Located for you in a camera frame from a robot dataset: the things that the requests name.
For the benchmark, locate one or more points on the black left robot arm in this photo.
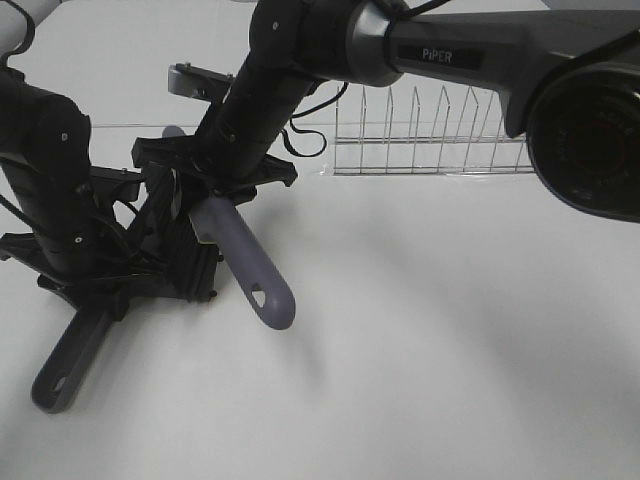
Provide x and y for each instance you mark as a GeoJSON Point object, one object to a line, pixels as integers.
{"type": "Point", "coordinates": [92, 238]}

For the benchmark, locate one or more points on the clear adhesive tape left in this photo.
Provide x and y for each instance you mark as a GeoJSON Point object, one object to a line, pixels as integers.
{"type": "Point", "coordinates": [323, 170]}

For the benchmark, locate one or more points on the grey plastic dustpan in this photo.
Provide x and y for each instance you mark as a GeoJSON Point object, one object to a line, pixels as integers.
{"type": "Point", "coordinates": [57, 383]}

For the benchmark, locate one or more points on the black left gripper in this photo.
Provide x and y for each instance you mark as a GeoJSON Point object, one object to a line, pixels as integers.
{"type": "Point", "coordinates": [107, 285]}

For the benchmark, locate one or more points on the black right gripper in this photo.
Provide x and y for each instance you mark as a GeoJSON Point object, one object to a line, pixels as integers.
{"type": "Point", "coordinates": [176, 163]}

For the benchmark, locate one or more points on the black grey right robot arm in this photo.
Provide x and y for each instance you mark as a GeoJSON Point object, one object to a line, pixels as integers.
{"type": "Point", "coordinates": [567, 80]}

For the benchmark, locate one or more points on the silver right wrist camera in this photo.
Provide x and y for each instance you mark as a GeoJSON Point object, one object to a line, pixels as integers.
{"type": "Point", "coordinates": [187, 80]}

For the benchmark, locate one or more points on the metal wire rack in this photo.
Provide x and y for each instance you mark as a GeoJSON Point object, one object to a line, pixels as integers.
{"type": "Point", "coordinates": [424, 129]}

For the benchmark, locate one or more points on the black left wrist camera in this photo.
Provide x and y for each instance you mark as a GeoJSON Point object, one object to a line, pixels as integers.
{"type": "Point", "coordinates": [116, 184]}

